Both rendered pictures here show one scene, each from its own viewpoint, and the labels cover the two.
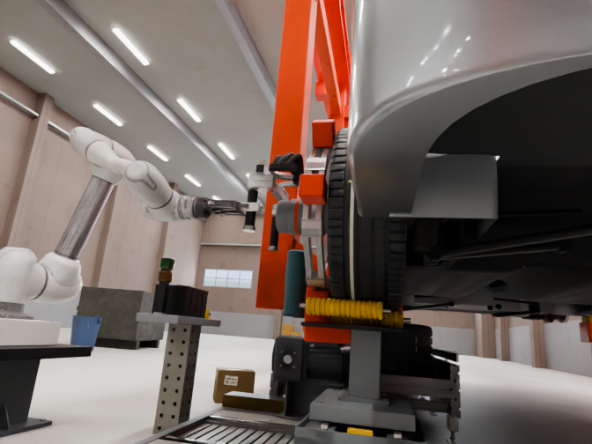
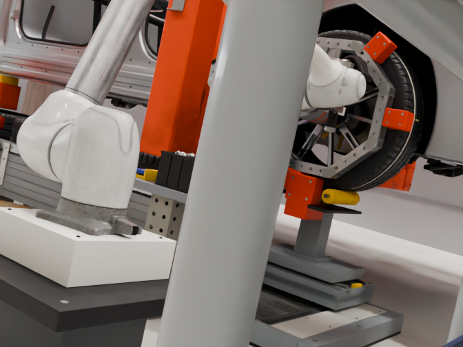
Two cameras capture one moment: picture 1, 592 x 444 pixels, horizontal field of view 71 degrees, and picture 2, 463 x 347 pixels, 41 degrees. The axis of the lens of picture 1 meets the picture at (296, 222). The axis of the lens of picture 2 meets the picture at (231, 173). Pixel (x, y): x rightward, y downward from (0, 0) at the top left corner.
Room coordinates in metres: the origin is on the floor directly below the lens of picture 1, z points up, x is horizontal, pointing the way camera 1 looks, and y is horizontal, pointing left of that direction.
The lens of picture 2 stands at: (0.86, 2.32, 0.67)
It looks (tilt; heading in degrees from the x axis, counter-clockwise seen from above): 4 degrees down; 292
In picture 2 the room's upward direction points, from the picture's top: 12 degrees clockwise
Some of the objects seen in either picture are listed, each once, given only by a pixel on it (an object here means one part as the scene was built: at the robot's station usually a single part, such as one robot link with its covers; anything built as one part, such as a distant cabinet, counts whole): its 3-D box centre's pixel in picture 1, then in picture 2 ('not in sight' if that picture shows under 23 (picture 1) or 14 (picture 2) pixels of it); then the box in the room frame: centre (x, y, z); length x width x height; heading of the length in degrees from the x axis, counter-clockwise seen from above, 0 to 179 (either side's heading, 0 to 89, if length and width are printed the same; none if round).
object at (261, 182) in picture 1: (262, 182); not in sight; (1.40, 0.13, 0.93); 0.09 x 0.05 x 0.05; 78
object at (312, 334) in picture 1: (329, 317); (307, 196); (1.51, -0.14, 0.48); 0.16 x 0.12 x 0.17; 78
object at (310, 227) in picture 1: (324, 218); (322, 107); (1.52, -0.11, 0.85); 0.54 x 0.07 x 0.54; 168
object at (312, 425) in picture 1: (363, 430); (303, 277); (1.49, -0.27, 0.13); 0.50 x 0.36 x 0.10; 168
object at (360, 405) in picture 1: (365, 368); (313, 234); (1.49, -0.27, 0.32); 0.40 x 0.30 x 0.28; 168
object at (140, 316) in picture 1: (182, 320); (180, 193); (1.79, 0.44, 0.44); 0.43 x 0.17 x 0.03; 168
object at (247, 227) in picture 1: (251, 209); (334, 110); (1.41, 0.16, 0.83); 0.04 x 0.04 x 0.16
